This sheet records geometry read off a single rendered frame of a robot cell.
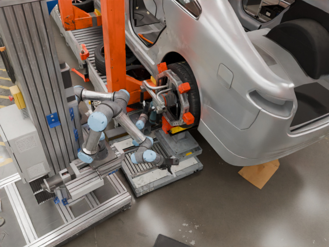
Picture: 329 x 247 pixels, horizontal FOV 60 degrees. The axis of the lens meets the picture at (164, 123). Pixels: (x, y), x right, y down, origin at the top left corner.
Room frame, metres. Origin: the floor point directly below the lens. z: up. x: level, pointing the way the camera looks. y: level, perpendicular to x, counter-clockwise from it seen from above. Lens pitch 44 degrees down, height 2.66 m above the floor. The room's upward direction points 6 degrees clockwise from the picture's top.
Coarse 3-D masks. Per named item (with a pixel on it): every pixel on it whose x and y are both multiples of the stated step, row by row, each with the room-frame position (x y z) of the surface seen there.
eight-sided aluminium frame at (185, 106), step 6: (162, 72) 2.33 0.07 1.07; (168, 72) 2.28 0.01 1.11; (156, 78) 2.42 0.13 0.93; (162, 78) 2.42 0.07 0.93; (174, 78) 2.22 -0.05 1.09; (156, 84) 2.41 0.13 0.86; (162, 84) 2.43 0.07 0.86; (174, 84) 2.13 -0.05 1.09; (180, 84) 2.12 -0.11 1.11; (156, 90) 2.41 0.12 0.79; (180, 96) 2.04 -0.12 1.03; (186, 96) 2.06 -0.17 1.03; (180, 102) 2.03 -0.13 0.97; (186, 102) 2.02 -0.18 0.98; (186, 108) 1.99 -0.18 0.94; (162, 114) 2.27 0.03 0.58; (168, 114) 2.25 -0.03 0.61; (180, 114) 2.01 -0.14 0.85; (168, 120) 2.16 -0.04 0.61; (174, 120) 2.16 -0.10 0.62; (180, 120) 2.00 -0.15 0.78
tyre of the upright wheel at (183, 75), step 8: (176, 64) 2.35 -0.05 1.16; (184, 64) 2.36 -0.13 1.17; (176, 72) 2.28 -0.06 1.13; (184, 72) 2.22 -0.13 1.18; (192, 72) 2.24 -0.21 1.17; (184, 80) 2.16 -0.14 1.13; (192, 80) 2.16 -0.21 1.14; (192, 88) 2.08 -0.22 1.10; (192, 96) 2.04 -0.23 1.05; (192, 104) 2.01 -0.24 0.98; (200, 104) 2.03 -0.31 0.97; (192, 112) 1.99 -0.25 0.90; (200, 112) 2.01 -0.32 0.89; (176, 120) 2.19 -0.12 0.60
